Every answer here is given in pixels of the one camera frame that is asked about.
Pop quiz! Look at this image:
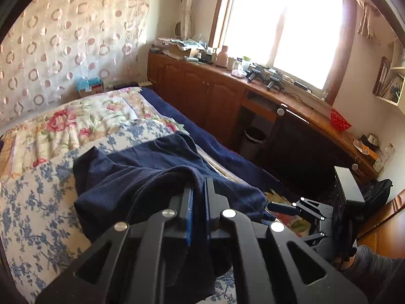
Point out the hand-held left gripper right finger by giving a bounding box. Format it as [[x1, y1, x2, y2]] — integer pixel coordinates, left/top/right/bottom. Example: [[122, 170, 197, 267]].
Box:
[[205, 177, 369, 304]]

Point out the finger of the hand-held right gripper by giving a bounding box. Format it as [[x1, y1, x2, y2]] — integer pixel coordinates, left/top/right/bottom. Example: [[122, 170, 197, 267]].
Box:
[[300, 231, 327, 248], [267, 197, 327, 221]]

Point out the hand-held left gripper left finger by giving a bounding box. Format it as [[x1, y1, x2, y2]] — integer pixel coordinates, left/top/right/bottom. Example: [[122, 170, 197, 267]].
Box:
[[35, 187, 194, 304]]

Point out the navy T-shirt with orange print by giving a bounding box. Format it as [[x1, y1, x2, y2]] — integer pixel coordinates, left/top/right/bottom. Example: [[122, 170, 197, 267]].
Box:
[[73, 131, 276, 304]]

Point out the person's right forearm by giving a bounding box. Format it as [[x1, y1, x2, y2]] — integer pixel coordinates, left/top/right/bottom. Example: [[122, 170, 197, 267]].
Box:
[[340, 245, 405, 304]]

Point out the colourful floral cloth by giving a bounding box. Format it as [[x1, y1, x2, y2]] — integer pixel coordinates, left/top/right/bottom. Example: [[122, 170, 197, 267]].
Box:
[[265, 192, 312, 239]]

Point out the wooden drawer unit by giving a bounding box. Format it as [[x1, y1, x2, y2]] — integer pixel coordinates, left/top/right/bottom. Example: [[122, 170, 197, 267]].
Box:
[[357, 190, 405, 251]]

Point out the black backpack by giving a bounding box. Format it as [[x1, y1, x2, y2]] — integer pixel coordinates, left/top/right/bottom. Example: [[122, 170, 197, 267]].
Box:
[[361, 179, 393, 210]]

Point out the navy bed blanket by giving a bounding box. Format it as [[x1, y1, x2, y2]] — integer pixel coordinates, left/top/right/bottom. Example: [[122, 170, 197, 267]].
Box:
[[141, 87, 302, 203]]

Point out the white plastic bottle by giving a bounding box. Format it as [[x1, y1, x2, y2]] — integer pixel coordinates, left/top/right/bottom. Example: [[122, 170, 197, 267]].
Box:
[[373, 144, 395, 172]]

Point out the orange flat box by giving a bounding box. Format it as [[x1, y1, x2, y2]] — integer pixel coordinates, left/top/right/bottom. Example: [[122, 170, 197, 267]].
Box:
[[354, 139, 379, 161]]

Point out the dark trash bin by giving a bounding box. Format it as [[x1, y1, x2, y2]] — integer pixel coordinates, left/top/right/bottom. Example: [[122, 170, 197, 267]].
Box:
[[241, 127, 267, 163]]

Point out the red plastic basket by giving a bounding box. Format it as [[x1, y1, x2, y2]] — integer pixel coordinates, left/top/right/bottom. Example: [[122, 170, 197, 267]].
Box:
[[330, 109, 353, 132]]

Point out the long wooden cabinet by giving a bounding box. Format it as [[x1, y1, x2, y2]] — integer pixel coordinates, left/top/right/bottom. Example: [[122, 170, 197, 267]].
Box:
[[147, 51, 380, 181]]

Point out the black handheld device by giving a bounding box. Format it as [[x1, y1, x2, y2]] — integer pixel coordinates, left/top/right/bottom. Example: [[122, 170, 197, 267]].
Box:
[[246, 64, 267, 83], [266, 71, 286, 91]]

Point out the pink floral quilt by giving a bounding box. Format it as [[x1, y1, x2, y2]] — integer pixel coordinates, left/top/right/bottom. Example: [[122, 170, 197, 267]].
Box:
[[0, 86, 178, 179]]

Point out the blue floral bed sheet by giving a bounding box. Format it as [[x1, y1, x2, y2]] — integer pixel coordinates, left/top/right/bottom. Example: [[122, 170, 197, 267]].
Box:
[[0, 119, 238, 304]]

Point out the pink bottle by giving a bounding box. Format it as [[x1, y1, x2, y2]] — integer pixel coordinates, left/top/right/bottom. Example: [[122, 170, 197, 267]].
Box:
[[216, 46, 230, 69]]

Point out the blue tissue box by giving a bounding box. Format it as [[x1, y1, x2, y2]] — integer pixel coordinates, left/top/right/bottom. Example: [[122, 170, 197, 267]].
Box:
[[76, 76, 105, 98]]

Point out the pile of papers and boxes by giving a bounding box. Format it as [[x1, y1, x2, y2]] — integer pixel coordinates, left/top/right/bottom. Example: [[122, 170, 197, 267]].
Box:
[[151, 36, 207, 61]]

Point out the window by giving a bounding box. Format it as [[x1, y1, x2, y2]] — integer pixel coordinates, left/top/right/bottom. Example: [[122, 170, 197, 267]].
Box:
[[218, 0, 352, 102]]

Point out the tied beige curtain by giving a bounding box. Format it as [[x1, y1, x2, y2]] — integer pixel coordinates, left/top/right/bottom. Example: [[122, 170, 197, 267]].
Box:
[[354, 0, 381, 40]]

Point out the beige window curtain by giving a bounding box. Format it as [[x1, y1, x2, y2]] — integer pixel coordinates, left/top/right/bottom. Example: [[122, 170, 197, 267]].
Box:
[[180, 0, 204, 42]]

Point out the sheer curtain with circles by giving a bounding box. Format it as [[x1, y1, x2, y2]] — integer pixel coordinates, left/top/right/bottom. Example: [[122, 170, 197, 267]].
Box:
[[0, 0, 151, 128]]

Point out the black cable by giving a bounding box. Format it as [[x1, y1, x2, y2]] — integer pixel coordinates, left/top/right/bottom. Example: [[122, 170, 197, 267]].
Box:
[[284, 91, 314, 109]]

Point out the white wall shelf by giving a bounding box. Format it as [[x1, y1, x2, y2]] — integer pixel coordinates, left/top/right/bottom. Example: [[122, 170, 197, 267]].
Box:
[[373, 38, 405, 115]]

